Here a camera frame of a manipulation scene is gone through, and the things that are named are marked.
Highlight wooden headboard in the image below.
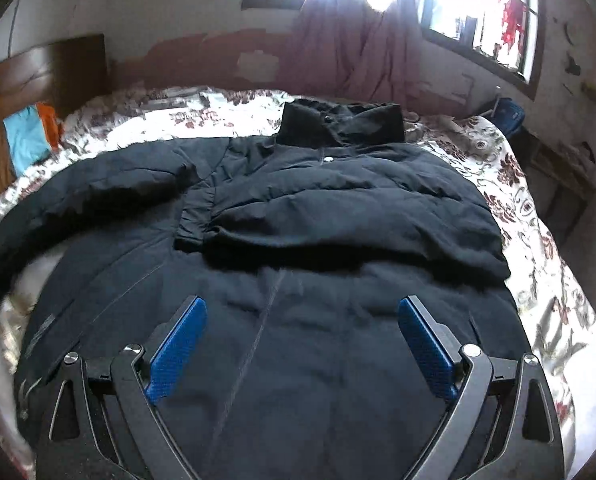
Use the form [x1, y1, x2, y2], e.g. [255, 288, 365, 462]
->
[0, 34, 109, 211]

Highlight orange cloth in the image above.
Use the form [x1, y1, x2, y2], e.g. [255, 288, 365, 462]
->
[34, 102, 64, 152]

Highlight blue bag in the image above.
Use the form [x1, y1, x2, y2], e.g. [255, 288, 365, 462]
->
[494, 97, 527, 137]

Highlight floral bedspread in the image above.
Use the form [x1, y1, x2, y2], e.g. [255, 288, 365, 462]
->
[0, 85, 596, 480]

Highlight red hanging clothes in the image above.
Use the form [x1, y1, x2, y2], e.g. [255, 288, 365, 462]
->
[495, 0, 530, 61]

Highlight low bedside cabinet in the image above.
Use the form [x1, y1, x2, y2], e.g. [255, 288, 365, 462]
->
[522, 129, 596, 233]

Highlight black padded jacket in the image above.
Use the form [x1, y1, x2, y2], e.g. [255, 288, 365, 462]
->
[0, 100, 535, 480]

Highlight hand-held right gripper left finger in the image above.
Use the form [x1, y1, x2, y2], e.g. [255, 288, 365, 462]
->
[38, 295, 209, 480]

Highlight large dark-framed window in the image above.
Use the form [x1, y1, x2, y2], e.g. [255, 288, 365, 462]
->
[412, 0, 545, 102]

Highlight maroon curtain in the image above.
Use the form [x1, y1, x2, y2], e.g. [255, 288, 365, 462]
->
[290, 0, 429, 107]

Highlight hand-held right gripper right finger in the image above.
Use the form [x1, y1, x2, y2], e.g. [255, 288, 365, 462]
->
[398, 295, 564, 480]

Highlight light blue cloth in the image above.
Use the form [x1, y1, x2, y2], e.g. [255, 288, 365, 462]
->
[2, 105, 53, 172]

